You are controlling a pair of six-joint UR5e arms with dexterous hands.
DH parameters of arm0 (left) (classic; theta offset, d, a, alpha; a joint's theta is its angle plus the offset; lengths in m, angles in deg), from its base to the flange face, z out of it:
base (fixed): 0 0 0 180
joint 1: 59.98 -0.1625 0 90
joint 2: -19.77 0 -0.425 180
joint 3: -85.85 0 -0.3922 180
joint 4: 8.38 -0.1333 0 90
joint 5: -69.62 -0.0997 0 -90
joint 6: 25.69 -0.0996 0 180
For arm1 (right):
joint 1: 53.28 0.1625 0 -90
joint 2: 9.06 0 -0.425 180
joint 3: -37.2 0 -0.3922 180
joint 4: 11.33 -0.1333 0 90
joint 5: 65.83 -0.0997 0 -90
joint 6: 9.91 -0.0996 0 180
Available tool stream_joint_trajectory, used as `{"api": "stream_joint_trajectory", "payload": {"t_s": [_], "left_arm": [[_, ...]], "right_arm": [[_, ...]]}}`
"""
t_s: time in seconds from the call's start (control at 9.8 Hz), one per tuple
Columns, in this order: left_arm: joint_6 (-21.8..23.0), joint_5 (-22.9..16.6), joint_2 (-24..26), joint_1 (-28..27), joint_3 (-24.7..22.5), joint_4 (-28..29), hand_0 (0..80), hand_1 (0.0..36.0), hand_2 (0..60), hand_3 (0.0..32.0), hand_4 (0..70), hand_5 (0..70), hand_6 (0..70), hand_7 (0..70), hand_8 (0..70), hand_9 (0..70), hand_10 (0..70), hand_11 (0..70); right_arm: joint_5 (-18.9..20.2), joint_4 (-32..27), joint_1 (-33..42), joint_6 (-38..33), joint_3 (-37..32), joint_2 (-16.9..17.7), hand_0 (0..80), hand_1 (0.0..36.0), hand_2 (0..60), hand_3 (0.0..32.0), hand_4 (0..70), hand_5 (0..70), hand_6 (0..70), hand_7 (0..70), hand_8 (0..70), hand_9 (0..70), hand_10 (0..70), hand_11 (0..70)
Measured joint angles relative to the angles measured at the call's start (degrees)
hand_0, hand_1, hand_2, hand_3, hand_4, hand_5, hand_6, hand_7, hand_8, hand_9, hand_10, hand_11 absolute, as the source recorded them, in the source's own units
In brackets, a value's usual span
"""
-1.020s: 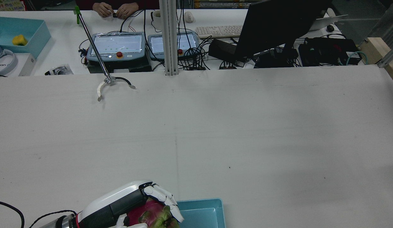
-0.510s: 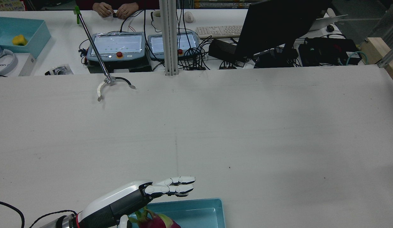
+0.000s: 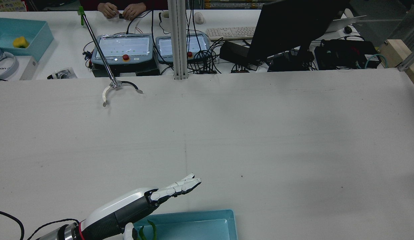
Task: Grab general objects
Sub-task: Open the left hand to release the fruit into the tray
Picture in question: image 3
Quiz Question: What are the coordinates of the person left hand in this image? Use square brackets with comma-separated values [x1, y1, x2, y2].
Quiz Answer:
[121, 3, 147, 20]

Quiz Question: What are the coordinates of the pink green dragon fruit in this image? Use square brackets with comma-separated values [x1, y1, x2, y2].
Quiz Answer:
[137, 220, 157, 240]

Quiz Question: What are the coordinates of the silver laptop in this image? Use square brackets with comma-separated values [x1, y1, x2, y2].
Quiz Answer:
[325, 15, 367, 33]

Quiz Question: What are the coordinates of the black power adapter box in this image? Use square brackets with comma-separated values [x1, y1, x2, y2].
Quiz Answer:
[219, 41, 261, 67]

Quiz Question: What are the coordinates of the grey teach pendant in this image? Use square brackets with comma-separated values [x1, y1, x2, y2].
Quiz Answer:
[155, 32, 211, 64]
[91, 33, 154, 66]

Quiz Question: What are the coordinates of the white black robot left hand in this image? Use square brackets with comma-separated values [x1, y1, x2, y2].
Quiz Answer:
[79, 173, 202, 240]

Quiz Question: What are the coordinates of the black box under pendant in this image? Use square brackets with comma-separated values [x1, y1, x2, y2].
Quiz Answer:
[92, 63, 160, 77]

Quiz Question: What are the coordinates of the aluminium profile post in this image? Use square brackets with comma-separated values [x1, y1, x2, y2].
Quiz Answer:
[167, 0, 188, 80]

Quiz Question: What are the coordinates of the clear plastic bag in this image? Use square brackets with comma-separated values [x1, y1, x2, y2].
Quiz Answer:
[47, 68, 78, 80]

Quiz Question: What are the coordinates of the white cardboard box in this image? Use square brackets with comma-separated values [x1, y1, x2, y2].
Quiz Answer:
[0, 56, 39, 81]

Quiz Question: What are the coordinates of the aluminium frame beam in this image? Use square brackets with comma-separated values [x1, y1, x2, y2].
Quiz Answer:
[387, 0, 414, 72]

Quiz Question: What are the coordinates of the light blue storage box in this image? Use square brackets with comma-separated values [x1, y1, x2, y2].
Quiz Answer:
[0, 17, 55, 62]

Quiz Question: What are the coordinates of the white keyboard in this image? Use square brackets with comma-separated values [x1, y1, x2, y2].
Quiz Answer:
[206, 27, 257, 41]

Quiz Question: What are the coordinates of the light blue plastic bin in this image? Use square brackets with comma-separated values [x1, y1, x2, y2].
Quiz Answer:
[133, 209, 238, 240]

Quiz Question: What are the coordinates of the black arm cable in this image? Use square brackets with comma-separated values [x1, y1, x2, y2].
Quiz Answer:
[0, 210, 80, 240]

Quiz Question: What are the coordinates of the teal cable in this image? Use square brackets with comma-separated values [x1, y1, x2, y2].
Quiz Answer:
[365, 54, 389, 70]

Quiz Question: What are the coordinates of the white mug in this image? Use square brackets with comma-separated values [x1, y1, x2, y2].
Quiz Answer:
[159, 11, 171, 34]

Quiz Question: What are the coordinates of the black cable bundle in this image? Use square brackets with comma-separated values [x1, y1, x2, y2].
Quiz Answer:
[187, 37, 225, 74]

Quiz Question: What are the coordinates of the metal reacher grabber tool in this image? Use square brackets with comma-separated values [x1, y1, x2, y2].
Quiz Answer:
[78, 6, 144, 108]

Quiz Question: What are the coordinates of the colourful printed box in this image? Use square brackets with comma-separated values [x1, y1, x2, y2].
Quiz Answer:
[0, 0, 27, 12]

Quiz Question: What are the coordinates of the black monitor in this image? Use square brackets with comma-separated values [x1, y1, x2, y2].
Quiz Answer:
[248, 0, 351, 72]

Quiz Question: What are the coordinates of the yellow toy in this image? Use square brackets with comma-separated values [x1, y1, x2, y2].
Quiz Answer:
[13, 36, 29, 49]

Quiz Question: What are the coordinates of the black electronics case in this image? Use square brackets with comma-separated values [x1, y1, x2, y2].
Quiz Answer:
[314, 39, 383, 70]

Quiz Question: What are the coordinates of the wooden block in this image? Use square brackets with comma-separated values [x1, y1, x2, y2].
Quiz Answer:
[380, 39, 414, 91]

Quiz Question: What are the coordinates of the person right hand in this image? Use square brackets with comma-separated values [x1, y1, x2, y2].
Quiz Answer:
[97, 2, 120, 19]

